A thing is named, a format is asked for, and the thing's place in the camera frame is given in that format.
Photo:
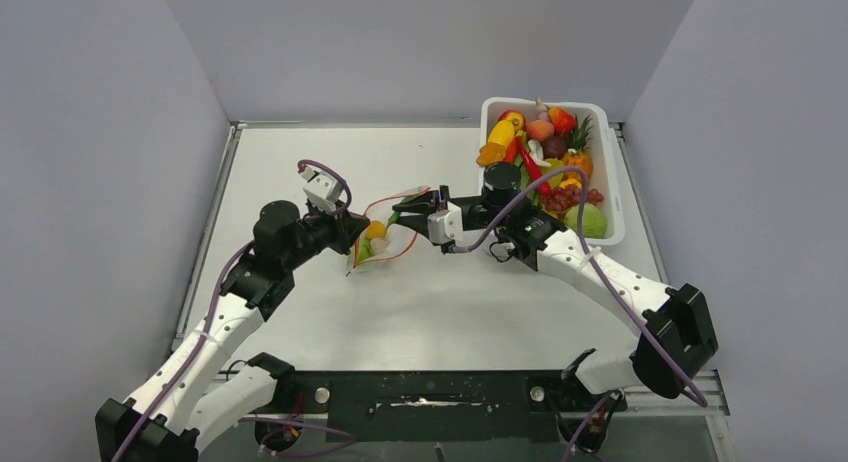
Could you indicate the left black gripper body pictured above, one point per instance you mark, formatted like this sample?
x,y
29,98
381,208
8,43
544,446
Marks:
x,y
322,230

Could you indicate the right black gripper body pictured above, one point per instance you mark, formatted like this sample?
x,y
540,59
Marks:
x,y
475,204

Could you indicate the green toy vegetable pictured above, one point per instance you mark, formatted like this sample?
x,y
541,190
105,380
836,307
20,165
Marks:
x,y
364,251

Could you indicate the yellow toy lemon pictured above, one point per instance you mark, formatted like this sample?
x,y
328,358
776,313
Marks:
x,y
375,230

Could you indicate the clear zip top bag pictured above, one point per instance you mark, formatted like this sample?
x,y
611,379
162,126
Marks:
x,y
401,238

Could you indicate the red toy chili pepper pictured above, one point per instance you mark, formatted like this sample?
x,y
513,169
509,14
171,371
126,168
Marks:
x,y
534,171

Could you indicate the green toy chili pepper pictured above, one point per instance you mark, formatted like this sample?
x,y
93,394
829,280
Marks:
x,y
397,214

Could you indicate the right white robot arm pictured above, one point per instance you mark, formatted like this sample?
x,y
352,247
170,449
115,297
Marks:
x,y
673,330

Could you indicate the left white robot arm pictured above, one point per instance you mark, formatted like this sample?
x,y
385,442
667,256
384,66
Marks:
x,y
172,416

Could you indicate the white plastic food bin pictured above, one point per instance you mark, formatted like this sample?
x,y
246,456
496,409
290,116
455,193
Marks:
x,y
550,153

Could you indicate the purple toy grapes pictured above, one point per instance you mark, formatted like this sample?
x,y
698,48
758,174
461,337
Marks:
x,y
561,199

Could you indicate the toy peach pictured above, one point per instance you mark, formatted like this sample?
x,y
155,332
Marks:
x,y
540,130

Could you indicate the toy pineapple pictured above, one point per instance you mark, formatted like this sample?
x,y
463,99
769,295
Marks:
x,y
578,154

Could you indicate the green toy cabbage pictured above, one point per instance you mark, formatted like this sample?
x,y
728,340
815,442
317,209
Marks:
x,y
594,223

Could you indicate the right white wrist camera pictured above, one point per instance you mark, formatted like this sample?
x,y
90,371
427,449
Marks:
x,y
445,225

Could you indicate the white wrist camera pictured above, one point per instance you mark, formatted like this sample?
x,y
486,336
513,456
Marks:
x,y
322,189
445,225

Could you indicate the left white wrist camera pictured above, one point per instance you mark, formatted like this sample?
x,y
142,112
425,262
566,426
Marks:
x,y
322,189

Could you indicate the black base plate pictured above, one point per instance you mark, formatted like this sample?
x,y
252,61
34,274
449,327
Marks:
x,y
539,406

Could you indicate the aluminium frame rail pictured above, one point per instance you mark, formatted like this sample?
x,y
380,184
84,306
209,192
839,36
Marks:
x,y
641,401

